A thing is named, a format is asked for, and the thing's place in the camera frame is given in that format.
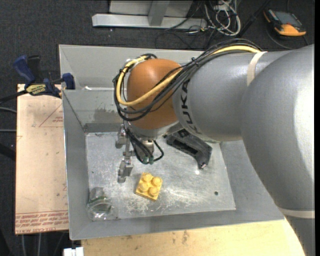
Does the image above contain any yellow toy building brick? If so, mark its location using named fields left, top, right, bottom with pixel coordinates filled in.
left=134, top=171, right=164, bottom=202

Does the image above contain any clear glass jar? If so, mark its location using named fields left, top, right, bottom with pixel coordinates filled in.
left=85, top=186, right=114, bottom=222

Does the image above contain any brown cardboard board, red print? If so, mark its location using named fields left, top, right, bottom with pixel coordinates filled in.
left=14, top=83, right=70, bottom=235

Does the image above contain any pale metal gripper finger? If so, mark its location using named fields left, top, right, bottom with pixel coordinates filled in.
left=115, top=124, right=128, bottom=149
left=117, top=158, right=134, bottom=185

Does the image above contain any grey metal bin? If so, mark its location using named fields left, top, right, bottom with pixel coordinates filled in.
left=58, top=44, right=286, bottom=241

